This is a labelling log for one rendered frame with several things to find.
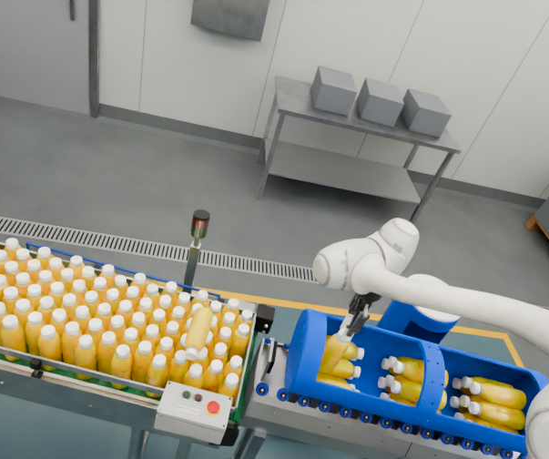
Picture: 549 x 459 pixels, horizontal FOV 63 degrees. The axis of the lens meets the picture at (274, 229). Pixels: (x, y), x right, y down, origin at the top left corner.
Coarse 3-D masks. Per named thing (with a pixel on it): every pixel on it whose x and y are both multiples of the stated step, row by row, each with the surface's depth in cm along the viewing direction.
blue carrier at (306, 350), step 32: (320, 320) 147; (320, 352) 139; (384, 352) 168; (416, 352) 167; (448, 352) 163; (288, 384) 147; (320, 384) 140; (448, 384) 170; (512, 384) 170; (544, 384) 150; (384, 416) 148; (416, 416) 144; (448, 416) 143; (512, 448) 149
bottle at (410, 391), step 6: (402, 384) 149; (408, 384) 149; (414, 384) 149; (420, 384) 150; (402, 390) 148; (408, 390) 148; (414, 390) 148; (420, 390) 148; (402, 396) 149; (408, 396) 148; (414, 396) 147; (444, 396) 148; (414, 402) 149; (444, 402) 148; (438, 408) 149
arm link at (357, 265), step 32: (320, 256) 103; (352, 256) 101; (352, 288) 101; (384, 288) 96; (416, 288) 93; (448, 288) 92; (480, 320) 90; (512, 320) 86; (544, 320) 82; (544, 352) 83
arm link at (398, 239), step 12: (384, 228) 111; (396, 228) 108; (408, 228) 109; (384, 240) 110; (396, 240) 108; (408, 240) 108; (384, 252) 108; (396, 252) 108; (408, 252) 109; (396, 264) 110
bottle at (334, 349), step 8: (336, 336) 138; (328, 344) 139; (336, 344) 137; (344, 344) 137; (328, 352) 140; (336, 352) 138; (344, 352) 139; (328, 360) 141; (336, 360) 140; (320, 368) 144; (328, 368) 143
